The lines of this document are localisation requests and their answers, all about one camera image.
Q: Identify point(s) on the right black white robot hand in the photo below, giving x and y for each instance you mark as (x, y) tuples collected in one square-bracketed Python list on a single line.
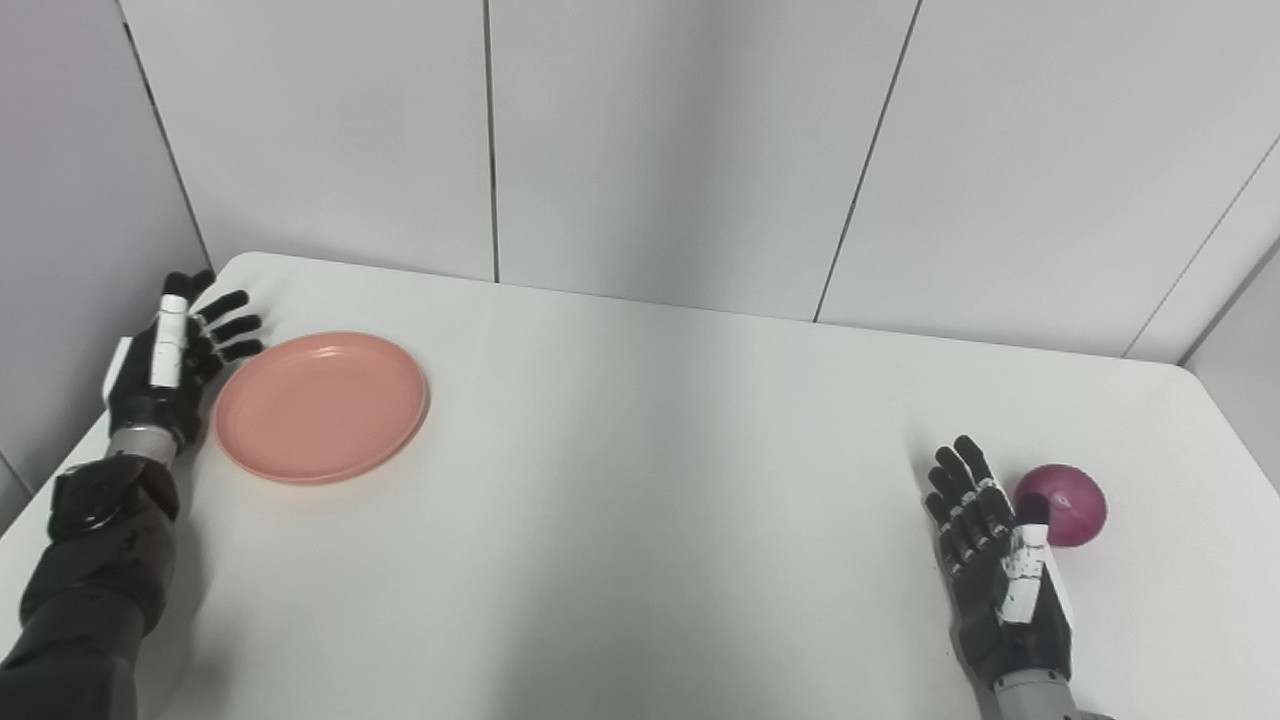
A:
[(1005, 590)]

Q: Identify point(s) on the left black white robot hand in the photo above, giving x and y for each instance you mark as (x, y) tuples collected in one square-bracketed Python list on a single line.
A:
[(165, 370)]

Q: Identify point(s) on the purple red onion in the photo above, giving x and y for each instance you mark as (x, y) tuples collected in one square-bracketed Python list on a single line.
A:
[(1072, 505)]

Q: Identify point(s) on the pink round plate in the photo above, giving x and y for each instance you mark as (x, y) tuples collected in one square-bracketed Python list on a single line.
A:
[(321, 406)]

